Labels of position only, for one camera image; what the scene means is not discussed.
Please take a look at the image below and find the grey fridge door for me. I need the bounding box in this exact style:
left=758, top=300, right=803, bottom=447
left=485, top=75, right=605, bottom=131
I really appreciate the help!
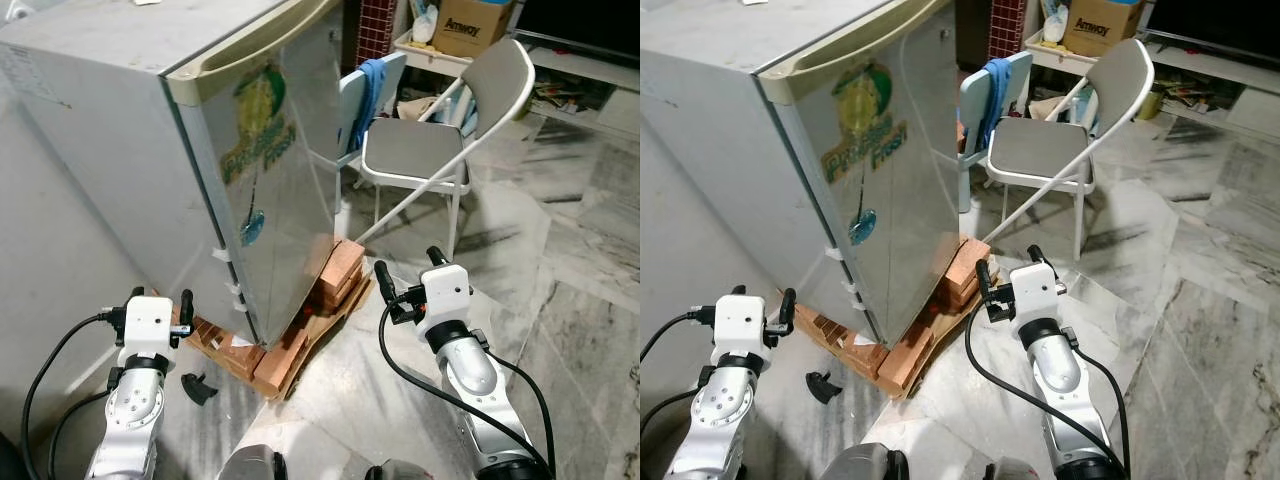
left=755, top=0, right=963, bottom=348
left=165, top=0, right=348, bottom=348

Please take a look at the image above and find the grey fridge cabinet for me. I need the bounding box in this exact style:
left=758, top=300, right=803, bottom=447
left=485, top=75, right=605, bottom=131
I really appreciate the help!
left=0, top=0, right=263, bottom=346
left=640, top=0, right=886, bottom=346

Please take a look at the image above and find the small black plastic piece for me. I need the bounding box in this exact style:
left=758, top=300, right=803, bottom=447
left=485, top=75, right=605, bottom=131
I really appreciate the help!
left=182, top=372, right=220, bottom=406
left=808, top=371, right=846, bottom=405

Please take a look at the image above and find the grey folding chair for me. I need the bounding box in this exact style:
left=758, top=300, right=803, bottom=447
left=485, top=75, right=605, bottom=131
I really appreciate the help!
left=350, top=38, right=537, bottom=263
left=978, top=38, right=1156, bottom=263

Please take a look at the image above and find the grey left robot leg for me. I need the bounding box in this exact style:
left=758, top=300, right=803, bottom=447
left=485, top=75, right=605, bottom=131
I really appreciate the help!
left=830, top=442, right=911, bottom=480
left=217, top=444, right=288, bottom=480

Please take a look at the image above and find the grey robot leg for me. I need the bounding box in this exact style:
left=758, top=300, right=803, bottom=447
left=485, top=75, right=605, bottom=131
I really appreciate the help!
left=364, top=459, right=433, bottom=480
left=217, top=444, right=288, bottom=480
left=830, top=442, right=911, bottom=480

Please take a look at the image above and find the blue cloth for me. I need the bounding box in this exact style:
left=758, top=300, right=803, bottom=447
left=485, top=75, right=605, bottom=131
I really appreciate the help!
left=978, top=58, right=1013, bottom=153
left=350, top=58, right=390, bottom=153

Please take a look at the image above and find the grey right robot leg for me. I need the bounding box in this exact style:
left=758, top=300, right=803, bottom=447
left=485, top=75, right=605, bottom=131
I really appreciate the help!
left=364, top=459, right=433, bottom=480

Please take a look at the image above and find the light blue chair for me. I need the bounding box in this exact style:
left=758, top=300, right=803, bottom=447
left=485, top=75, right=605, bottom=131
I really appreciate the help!
left=333, top=50, right=409, bottom=213
left=958, top=50, right=1033, bottom=213

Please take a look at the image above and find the green yellow door sticker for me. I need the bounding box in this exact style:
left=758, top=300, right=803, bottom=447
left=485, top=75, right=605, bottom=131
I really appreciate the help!
left=214, top=62, right=297, bottom=247
left=820, top=62, right=908, bottom=247

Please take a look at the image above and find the white plastic crate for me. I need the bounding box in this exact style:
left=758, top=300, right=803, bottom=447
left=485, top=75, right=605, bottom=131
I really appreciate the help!
left=1024, top=30, right=1093, bottom=77
left=394, top=28, right=473, bottom=79

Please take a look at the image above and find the red tiled column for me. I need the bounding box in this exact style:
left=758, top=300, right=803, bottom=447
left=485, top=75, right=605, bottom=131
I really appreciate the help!
left=358, top=0, right=397, bottom=63
left=988, top=0, right=1027, bottom=61

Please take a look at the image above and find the brown Amway cardboard box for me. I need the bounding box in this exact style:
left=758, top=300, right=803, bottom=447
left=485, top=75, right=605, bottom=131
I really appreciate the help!
left=431, top=0, right=517, bottom=57
left=1060, top=0, right=1147, bottom=57

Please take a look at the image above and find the white blue plastic bag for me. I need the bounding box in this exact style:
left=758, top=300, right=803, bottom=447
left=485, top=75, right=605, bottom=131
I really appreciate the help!
left=409, top=0, right=442, bottom=47
left=1040, top=0, right=1071, bottom=47

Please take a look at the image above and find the white television stand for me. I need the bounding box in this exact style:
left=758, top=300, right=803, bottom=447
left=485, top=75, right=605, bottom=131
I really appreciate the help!
left=1140, top=36, right=1280, bottom=141
left=515, top=42, right=641, bottom=129

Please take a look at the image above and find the black television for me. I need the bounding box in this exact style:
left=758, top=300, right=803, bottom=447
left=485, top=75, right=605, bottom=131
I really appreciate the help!
left=1144, top=0, right=1280, bottom=49
left=514, top=0, right=641, bottom=63

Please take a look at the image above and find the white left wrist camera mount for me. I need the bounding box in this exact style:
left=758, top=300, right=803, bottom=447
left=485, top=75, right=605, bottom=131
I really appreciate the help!
left=712, top=294, right=768, bottom=347
left=121, top=295, right=177, bottom=347

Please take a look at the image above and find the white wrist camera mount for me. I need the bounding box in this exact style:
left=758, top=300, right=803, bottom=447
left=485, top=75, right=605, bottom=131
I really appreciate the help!
left=419, top=264, right=472, bottom=332
left=1009, top=261, right=1062, bottom=324
left=712, top=294, right=768, bottom=347
left=121, top=295, right=177, bottom=347

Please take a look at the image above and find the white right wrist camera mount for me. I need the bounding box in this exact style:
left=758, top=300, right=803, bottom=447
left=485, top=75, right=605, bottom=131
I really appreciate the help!
left=419, top=264, right=472, bottom=332
left=1009, top=261, right=1062, bottom=324

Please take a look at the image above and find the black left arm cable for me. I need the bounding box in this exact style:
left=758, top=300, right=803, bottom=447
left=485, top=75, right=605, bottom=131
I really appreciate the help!
left=640, top=310, right=717, bottom=479
left=20, top=312, right=127, bottom=480

